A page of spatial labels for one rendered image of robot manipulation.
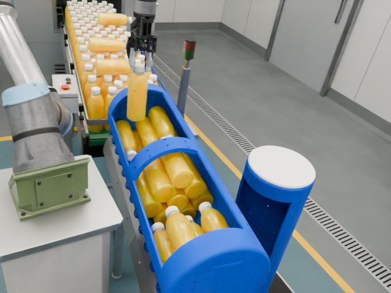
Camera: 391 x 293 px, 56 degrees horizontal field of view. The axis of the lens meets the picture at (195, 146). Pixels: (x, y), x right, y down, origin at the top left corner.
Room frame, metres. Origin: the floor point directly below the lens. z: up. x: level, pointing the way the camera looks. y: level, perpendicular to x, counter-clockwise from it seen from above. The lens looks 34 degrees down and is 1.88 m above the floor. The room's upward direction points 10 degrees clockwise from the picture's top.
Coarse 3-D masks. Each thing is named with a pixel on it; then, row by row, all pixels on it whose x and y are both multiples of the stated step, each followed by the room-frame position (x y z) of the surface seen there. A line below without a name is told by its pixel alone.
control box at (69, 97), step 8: (56, 80) 1.51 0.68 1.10; (64, 80) 1.52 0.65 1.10; (72, 80) 1.54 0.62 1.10; (56, 88) 1.43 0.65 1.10; (72, 88) 1.46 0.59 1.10; (64, 96) 1.40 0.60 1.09; (72, 96) 1.41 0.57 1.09; (64, 104) 1.40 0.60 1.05; (72, 104) 1.41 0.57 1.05; (72, 112) 1.41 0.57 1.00
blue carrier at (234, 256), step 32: (160, 96) 1.39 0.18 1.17; (128, 160) 1.15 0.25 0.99; (224, 192) 0.80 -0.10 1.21; (192, 256) 0.57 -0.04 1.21; (224, 256) 0.58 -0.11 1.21; (256, 256) 0.61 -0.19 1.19; (160, 288) 0.56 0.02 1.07; (192, 288) 0.55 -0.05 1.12; (224, 288) 0.59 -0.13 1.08; (256, 288) 0.63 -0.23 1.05
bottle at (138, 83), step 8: (136, 72) 1.23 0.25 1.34; (144, 72) 1.24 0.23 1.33; (136, 80) 1.21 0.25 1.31; (144, 80) 1.23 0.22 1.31; (128, 88) 1.22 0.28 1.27; (136, 88) 1.20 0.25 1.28; (144, 88) 1.22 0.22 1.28; (128, 96) 1.22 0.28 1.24; (136, 96) 1.21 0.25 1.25; (144, 96) 1.22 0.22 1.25; (128, 104) 1.22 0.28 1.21; (136, 104) 1.20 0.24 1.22; (144, 104) 1.22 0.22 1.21; (128, 112) 1.21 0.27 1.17; (136, 112) 1.21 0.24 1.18; (144, 112) 1.23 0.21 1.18; (136, 120) 1.20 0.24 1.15
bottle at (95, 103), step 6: (90, 96) 1.46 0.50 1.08; (96, 96) 1.46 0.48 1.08; (90, 102) 1.44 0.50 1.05; (96, 102) 1.44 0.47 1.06; (102, 102) 1.47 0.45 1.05; (90, 108) 1.44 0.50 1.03; (96, 108) 1.44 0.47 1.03; (102, 108) 1.46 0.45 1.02; (90, 114) 1.44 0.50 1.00; (96, 114) 1.44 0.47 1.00; (102, 114) 1.46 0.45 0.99; (90, 126) 1.44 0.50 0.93; (96, 126) 1.44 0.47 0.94; (102, 126) 1.47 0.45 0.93; (96, 132) 1.44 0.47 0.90
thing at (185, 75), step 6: (186, 72) 1.92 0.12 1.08; (186, 78) 1.92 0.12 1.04; (180, 84) 1.93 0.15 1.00; (186, 84) 1.92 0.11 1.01; (180, 90) 1.92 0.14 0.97; (186, 90) 1.92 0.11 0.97; (180, 96) 1.91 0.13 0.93; (186, 96) 1.93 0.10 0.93; (180, 102) 1.91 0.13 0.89; (180, 108) 1.91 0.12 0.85
